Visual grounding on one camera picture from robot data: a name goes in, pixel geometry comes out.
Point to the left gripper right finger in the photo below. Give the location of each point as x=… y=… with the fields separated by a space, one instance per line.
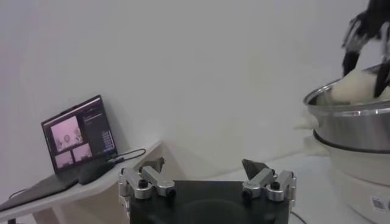
x=265 y=182

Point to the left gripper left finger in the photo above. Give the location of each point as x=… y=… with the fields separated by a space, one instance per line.
x=146 y=182

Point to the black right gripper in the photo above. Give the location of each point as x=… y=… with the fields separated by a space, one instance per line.
x=374 y=18

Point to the white steamed baozi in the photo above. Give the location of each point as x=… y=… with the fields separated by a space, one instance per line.
x=353 y=88

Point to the perforated steel steamer basket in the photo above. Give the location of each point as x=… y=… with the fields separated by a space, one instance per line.
x=350 y=128

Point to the white side table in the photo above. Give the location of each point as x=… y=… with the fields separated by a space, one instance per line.
x=91 y=190

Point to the dark open laptop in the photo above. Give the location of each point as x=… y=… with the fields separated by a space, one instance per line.
x=79 y=137

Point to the white electric cooking pot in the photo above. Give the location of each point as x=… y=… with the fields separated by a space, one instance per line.
x=356 y=182

